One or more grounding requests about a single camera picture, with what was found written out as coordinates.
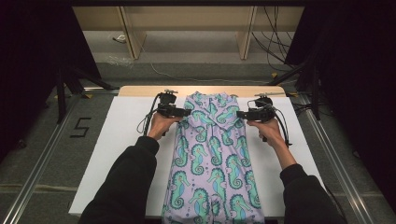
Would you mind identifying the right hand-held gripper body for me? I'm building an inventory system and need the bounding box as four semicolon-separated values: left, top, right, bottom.
247;91;277;123

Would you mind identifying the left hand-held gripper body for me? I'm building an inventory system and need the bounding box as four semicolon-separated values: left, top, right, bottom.
156;89;180;119

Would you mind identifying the purple seahorse print baby romper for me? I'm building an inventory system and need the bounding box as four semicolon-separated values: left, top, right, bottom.
162;91;266;224

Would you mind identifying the person's right hand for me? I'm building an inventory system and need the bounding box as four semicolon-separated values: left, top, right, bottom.
247;118;287;147

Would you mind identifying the person's left hand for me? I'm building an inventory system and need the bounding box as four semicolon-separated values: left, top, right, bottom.
147;111;184;142

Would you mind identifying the black tripod stand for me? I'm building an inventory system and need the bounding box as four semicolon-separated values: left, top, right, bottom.
266;61;322;121
55;65;120;125

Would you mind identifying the white table cover sheet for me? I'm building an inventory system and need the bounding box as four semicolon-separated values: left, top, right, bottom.
68;95;326;218

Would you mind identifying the clear plastic wrap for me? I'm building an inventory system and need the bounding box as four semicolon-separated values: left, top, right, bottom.
105;54;135;67

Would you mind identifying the white plug adapter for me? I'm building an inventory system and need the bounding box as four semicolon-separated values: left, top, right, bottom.
111;34;128;45

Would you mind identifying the beige wooden desk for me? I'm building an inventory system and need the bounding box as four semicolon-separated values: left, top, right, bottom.
72;6;305;61

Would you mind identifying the black curtain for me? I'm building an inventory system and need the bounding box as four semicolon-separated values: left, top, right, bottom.
284;0;396;214
0;0;103;164

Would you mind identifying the left hand-held gripper cable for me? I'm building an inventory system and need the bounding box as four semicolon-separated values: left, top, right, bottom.
135;93;163;137

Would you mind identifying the hand-held gripper cable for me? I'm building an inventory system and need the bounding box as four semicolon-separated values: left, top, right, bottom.
247;98;293;147
135;93;163;137

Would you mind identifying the right hand-held gripper cable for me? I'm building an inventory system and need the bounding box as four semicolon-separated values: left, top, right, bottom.
247;98;293;147

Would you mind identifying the black cable bundle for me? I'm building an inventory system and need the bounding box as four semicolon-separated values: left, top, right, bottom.
250;6;297;73

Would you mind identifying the aluminium floor rail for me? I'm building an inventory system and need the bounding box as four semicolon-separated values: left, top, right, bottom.
298;92;375;224
0;92;81;224

